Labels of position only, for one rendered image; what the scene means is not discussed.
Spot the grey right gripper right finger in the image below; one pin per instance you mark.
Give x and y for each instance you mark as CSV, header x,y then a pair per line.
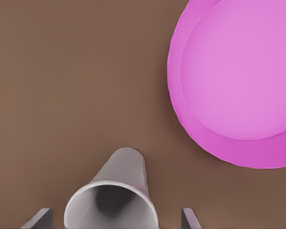
x,y
188,219

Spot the white IKEA cup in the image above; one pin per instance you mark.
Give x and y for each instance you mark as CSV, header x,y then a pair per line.
x,y
124,171

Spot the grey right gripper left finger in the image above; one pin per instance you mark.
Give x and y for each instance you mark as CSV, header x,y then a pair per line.
x,y
41,220

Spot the round pink tray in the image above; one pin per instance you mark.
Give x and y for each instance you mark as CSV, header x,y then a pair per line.
x,y
236,81

